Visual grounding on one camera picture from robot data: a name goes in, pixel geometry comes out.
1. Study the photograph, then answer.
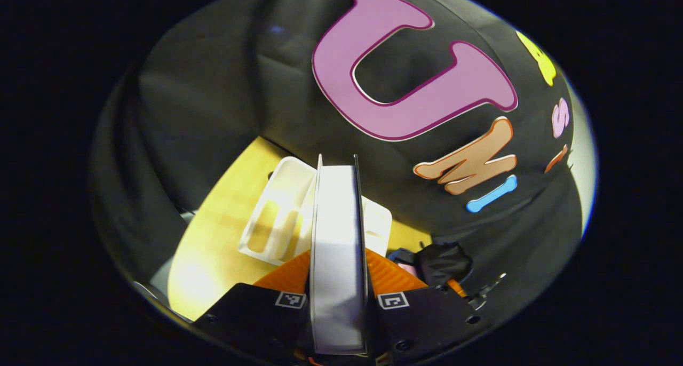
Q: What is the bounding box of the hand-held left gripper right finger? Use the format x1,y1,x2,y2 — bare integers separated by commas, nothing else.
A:
364,247,483,361

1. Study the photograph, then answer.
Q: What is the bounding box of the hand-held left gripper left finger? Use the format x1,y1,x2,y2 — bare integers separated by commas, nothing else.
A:
192,249,313,356

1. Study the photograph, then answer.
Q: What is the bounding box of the blue schoolbag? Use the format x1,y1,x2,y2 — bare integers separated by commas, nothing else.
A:
387,242,474,288

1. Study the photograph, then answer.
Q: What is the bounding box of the white bookshelf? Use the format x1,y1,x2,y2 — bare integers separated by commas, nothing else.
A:
237,156,393,266

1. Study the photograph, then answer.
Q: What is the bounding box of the black backdrop cloth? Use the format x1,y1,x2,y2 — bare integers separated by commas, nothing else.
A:
91,0,585,303

